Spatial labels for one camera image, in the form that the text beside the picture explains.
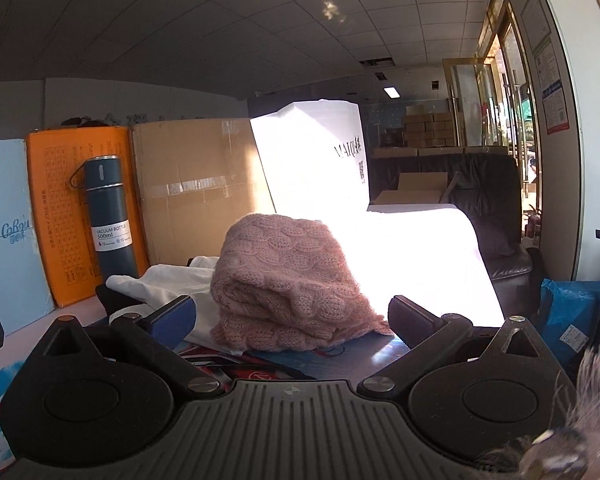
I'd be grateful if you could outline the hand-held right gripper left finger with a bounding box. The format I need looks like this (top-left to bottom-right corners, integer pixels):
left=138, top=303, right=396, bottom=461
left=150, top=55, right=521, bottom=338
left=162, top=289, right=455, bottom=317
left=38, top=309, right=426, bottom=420
left=44, top=296, right=222, bottom=397

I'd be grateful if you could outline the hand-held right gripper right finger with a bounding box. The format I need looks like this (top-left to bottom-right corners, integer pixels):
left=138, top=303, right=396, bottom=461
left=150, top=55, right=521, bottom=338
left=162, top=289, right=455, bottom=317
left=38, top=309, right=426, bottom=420
left=356, top=296, right=544, bottom=396

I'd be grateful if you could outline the pink knitted sweater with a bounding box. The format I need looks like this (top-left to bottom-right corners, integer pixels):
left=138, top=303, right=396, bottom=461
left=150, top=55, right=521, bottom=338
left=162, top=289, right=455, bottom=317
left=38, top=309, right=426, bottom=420
left=210, top=212, right=396, bottom=353

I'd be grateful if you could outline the white cloth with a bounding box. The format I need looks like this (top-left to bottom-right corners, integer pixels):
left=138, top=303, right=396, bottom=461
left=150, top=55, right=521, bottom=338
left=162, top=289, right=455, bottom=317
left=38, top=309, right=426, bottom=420
left=105, top=256, right=246, bottom=358

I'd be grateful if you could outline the white sheet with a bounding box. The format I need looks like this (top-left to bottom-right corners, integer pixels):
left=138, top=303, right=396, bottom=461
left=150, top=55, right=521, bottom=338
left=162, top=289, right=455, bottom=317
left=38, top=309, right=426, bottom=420
left=330, top=205, right=503, bottom=328

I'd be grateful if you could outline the black cloth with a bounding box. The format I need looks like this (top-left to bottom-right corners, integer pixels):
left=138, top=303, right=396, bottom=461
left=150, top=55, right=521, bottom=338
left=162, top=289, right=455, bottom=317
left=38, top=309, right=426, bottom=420
left=95, top=257, right=201, bottom=328

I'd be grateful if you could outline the light blue printed carton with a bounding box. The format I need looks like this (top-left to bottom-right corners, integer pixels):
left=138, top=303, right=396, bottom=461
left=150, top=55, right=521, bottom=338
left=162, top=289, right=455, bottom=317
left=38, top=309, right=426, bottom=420
left=0, top=138, right=56, bottom=338

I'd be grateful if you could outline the printed cartoon mat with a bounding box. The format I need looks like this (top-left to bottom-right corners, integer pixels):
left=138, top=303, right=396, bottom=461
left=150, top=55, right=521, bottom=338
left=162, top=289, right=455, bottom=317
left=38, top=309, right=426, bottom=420
left=0, top=330, right=406, bottom=467

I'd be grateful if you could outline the dark blue vacuum bottle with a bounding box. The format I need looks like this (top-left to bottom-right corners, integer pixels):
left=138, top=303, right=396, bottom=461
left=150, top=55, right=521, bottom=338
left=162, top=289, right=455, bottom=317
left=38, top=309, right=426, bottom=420
left=70, top=155, right=140, bottom=281

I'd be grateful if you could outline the open cardboard box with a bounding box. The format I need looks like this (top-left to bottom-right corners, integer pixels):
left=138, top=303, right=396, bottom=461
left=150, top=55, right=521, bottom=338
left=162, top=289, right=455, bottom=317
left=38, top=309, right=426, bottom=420
left=375, top=171, right=451, bottom=207

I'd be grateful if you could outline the orange flat box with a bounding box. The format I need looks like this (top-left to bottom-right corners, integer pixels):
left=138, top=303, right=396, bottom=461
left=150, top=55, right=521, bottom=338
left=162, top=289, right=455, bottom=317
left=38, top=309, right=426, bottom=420
left=25, top=126, right=151, bottom=309

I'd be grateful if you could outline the black leather armchair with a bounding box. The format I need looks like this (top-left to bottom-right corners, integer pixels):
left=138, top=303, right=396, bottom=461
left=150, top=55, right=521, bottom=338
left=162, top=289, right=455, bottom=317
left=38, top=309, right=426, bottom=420
left=367, top=152, right=536, bottom=318

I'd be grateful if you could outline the blue plastic bag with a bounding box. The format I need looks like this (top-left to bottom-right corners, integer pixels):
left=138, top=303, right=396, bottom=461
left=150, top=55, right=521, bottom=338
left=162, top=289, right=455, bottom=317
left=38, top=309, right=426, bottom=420
left=532, top=277, right=600, bottom=361

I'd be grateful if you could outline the fire extinguisher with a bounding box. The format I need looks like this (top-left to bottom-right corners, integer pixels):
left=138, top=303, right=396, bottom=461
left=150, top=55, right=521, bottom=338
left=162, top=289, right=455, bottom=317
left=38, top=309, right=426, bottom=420
left=525, top=205, right=543, bottom=241

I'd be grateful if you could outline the brown cardboard box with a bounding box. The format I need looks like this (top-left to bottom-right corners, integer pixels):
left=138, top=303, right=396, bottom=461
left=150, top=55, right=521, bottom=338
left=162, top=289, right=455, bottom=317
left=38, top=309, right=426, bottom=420
left=130, top=117, right=276, bottom=266

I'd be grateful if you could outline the stack of cardboard boxes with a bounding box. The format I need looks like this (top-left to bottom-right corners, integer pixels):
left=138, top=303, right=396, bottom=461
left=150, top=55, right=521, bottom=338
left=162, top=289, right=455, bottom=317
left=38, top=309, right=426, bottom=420
left=372, top=112, right=508, bottom=157

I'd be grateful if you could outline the large white box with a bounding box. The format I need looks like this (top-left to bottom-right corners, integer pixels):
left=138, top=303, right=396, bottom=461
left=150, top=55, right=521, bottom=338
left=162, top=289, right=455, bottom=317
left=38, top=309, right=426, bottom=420
left=250, top=100, right=371, bottom=221

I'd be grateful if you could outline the pink fluffy sleeve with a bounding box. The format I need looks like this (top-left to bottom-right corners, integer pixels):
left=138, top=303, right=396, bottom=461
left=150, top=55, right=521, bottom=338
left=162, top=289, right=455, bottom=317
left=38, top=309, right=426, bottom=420
left=475, top=345, right=600, bottom=480

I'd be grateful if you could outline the gold framed glass door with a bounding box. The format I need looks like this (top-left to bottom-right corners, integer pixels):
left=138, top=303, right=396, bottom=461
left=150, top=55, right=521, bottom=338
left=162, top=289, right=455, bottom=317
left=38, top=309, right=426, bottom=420
left=442, top=10, right=541, bottom=211

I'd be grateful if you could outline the blue white wall notice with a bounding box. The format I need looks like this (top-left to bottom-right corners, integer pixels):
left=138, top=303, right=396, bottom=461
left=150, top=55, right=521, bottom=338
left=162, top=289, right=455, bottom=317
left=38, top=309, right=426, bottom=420
left=540, top=77, right=571, bottom=136

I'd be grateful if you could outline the framed wall certificate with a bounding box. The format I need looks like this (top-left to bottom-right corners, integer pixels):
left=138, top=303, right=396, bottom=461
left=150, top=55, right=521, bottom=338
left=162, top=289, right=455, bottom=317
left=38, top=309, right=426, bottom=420
left=520, top=0, right=553, bottom=53

